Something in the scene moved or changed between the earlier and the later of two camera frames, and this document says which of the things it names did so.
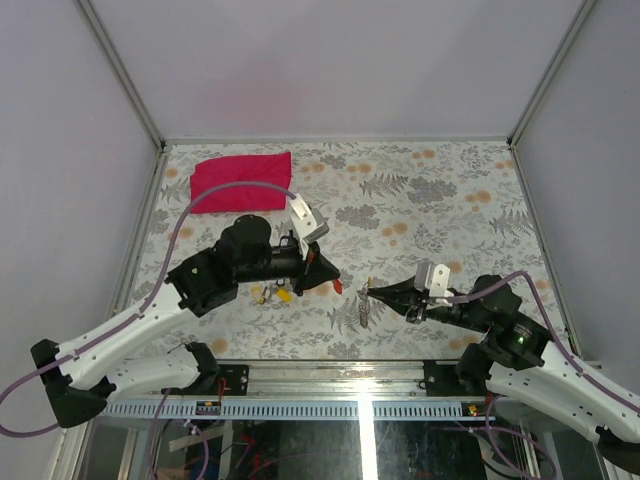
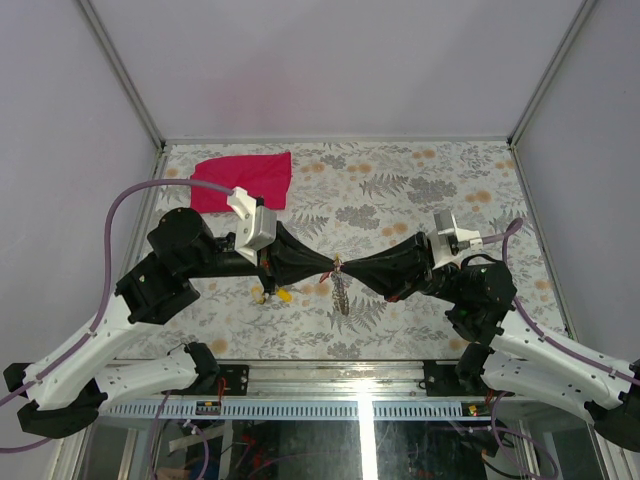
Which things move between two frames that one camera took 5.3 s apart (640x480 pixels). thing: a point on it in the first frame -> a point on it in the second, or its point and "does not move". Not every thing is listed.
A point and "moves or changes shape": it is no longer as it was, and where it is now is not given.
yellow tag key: [257, 294] does not move
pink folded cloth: [272, 169] does not move
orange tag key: [284, 296] does not move
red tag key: [338, 286] moves or changes shape
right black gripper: [403, 297] -> [398, 271]
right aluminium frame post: [581, 16] does not move
